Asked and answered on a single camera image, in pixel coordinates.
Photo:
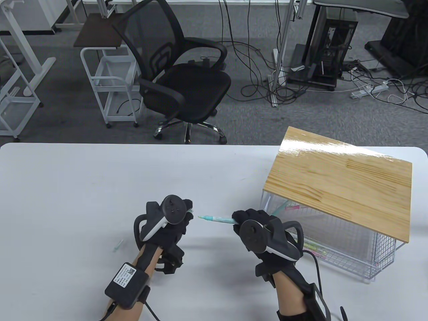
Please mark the white cabinet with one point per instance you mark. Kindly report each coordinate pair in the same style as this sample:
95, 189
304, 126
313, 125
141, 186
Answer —
40, 13

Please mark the person's left forearm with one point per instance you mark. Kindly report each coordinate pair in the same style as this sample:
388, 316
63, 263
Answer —
147, 259

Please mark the black mesh office chair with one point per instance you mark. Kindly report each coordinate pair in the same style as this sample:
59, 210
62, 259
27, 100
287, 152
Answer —
187, 83

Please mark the person's right hand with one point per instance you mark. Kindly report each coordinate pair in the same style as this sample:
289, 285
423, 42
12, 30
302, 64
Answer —
257, 215

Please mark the black stand base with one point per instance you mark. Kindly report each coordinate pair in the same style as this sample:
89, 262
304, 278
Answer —
401, 40

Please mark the white power strip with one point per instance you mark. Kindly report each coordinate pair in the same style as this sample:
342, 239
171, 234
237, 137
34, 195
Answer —
367, 90

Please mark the black computer tower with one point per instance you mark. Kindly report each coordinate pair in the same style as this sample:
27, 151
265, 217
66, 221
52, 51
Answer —
331, 43

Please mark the person's left hand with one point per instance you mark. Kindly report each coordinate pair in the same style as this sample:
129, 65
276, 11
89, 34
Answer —
174, 237

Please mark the white standing desk leg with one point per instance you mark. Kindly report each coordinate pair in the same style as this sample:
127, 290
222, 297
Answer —
39, 72

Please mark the grey desk top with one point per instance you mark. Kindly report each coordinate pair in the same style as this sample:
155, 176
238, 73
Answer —
367, 8

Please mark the aluminium frame leg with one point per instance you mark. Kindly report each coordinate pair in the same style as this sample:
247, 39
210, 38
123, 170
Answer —
283, 43

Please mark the person's right forearm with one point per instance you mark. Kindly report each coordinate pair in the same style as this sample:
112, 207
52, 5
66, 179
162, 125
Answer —
291, 297

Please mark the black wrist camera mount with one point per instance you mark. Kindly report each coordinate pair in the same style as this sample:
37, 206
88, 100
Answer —
265, 271
172, 262

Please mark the black wrist-worn box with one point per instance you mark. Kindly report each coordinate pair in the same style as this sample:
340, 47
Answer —
127, 284
319, 301

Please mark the grey black hand tracker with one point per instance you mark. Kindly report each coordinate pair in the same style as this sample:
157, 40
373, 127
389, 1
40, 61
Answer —
252, 235
172, 209

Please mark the white cart with brown top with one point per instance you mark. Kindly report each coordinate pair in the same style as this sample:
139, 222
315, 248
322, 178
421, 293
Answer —
100, 31

